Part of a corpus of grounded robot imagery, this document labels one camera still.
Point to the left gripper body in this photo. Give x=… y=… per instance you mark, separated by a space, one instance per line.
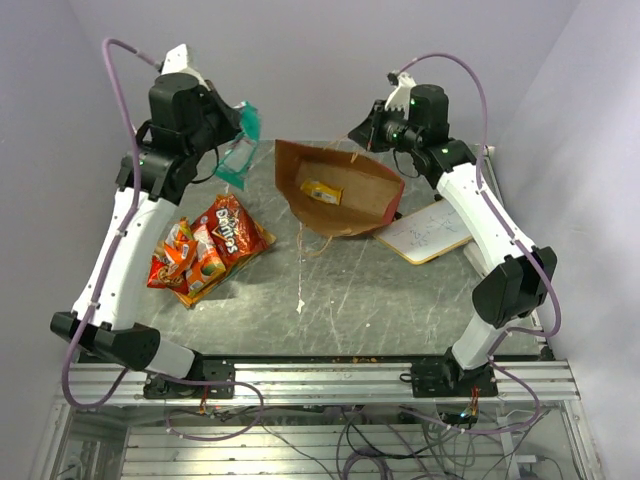
x=218 y=124

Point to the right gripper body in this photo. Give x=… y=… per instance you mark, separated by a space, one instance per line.
x=393 y=131

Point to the teal snack packet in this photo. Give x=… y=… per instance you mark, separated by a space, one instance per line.
x=234 y=166

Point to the red paper bag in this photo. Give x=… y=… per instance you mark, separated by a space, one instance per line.
x=371 y=191

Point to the yellow snack packet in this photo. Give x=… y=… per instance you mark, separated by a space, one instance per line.
x=321 y=192

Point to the red doritos bag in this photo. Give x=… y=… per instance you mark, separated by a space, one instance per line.
x=234 y=233

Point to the orange cheetos snack bag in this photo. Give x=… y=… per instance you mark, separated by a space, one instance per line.
x=183 y=243

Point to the orange honey dijon chip bag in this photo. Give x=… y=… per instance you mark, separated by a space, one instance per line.
x=190 y=302

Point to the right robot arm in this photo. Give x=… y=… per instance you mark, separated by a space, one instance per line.
x=519 y=272

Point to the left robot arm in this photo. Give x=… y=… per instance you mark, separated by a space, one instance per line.
x=188 y=119

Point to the small whiteboard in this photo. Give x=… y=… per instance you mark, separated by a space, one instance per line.
x=425 y=234

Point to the white whiteboard stand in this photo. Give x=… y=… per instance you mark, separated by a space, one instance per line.
x=474 y=256

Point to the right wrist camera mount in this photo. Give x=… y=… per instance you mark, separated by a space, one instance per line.
x=399 y=98

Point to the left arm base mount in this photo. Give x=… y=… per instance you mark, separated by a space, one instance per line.
x=209 y=377

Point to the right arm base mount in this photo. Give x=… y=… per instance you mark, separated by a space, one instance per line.
x=440 y=377

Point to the aluminium rail frame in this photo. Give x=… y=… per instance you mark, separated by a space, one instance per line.
x=339 y=383

